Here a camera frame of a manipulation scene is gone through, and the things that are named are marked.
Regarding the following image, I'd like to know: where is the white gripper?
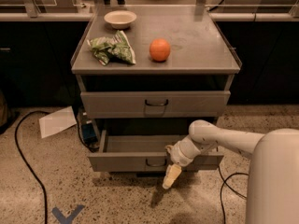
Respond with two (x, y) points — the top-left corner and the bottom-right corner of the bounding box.
(163, 135), (201, 189)

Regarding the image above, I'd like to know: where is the black cable right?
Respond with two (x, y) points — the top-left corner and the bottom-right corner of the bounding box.
(218, 166), (250, 224)

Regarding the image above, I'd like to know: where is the grey top drawer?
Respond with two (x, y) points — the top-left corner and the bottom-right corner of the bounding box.
(81, 91), (230, 119)

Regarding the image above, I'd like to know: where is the grey metal drawer cabinet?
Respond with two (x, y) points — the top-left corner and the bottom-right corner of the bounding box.
(70, 4), (243, 175)

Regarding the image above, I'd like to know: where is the orange fruit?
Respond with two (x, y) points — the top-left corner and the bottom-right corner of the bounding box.
(149, 38), (171, 62)

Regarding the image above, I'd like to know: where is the white paper sheet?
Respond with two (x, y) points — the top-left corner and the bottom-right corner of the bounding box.
(39, 106), (77, 138)

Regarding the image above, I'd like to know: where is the white paper bowl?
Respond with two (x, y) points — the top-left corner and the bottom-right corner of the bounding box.
(104, 10), (136, 29)

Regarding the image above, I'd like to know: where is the grey drawer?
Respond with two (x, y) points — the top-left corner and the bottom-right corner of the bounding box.
(81, 91), (230, 119)
(87, 129), (225, 173)

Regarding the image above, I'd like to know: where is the black cable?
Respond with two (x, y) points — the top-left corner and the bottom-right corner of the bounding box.
(218, 166), (250, 224)
(14, 110), (50, 224)

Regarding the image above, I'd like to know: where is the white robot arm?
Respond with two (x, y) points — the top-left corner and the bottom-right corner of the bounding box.
(163, 119), (299, 224)

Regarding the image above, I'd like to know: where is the blue box on floor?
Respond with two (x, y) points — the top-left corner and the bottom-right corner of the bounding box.
(81, 123), (97, 144)

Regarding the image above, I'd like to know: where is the black cable left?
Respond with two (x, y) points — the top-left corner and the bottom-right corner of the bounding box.
(14, 110), (50, 224)

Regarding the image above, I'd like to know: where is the blue tape floor marker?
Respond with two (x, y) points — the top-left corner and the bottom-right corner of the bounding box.
(51, 204), (86, 224)

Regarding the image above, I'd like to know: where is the green chip bag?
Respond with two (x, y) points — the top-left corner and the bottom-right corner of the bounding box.
(87, 30), (135, 66)

